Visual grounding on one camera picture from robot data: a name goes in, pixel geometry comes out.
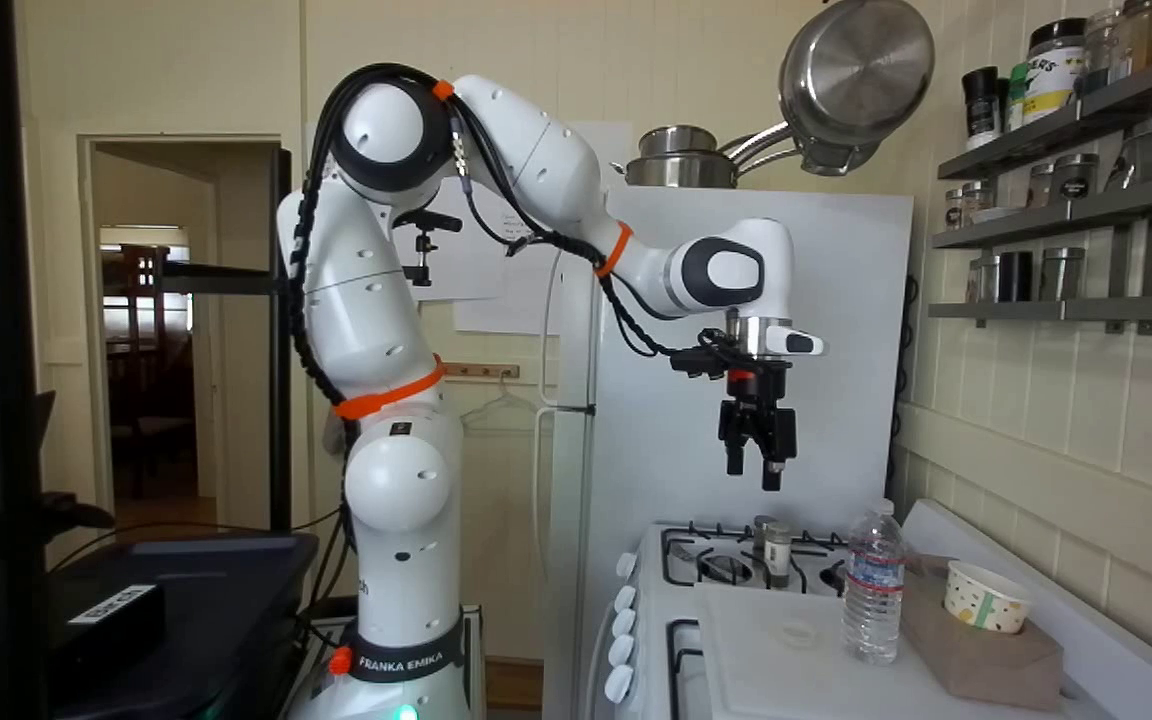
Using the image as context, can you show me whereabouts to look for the steel pot with lid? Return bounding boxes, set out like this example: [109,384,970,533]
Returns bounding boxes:
[625,121,743,192]

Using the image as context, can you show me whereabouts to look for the clear plastic water bottle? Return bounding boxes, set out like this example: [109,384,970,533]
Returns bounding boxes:
[845,502,909,670]

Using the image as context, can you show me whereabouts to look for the white gas stove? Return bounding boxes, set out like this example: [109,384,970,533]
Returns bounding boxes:
[595,498,1152,720]

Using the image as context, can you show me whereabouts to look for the black table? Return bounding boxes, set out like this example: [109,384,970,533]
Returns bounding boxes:
[0,524,325,720]

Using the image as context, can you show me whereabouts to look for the glass salt shaker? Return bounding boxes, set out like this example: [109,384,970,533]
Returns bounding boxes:
[751,516,796,593]

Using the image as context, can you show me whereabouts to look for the wooden peg rail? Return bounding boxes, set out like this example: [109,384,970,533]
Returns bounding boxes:
[438,361,528,384]

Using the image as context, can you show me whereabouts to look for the hanging steel pot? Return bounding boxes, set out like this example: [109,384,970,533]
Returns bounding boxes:
[718,0,941,180]

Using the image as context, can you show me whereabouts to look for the white cutting board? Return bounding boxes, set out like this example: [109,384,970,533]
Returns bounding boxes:
[695,586,1112,720]

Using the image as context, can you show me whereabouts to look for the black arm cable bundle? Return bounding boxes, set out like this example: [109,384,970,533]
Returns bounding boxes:
[280,66,741,418]

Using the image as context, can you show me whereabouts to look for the dark spice jar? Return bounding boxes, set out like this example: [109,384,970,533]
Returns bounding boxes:
[959,66,1009,154]

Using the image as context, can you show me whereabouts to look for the white refrigerator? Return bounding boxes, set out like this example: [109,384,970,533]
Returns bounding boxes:
[540,185,917,720]

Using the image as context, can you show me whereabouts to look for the white jar with dark lid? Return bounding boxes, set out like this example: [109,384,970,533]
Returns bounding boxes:
[1009,17,1091,133]

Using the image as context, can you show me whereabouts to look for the metal wall spice rack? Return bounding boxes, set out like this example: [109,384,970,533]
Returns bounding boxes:
[926,37,1152,337]

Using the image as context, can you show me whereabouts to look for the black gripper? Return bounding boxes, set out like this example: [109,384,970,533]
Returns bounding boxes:
[715,361,798,498]

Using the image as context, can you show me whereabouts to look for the black box with white label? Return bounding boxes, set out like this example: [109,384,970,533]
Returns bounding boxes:
[47,578,168,672]

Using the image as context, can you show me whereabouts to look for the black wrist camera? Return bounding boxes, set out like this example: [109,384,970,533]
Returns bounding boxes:
[667,341,754,384]

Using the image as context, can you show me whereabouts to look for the black camera stand pole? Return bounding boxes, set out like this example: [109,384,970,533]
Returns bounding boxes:
[153,146,301,536]

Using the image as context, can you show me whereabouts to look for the brown cardboard cupholder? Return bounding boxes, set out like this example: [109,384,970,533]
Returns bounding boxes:
[898,554,1066,711]

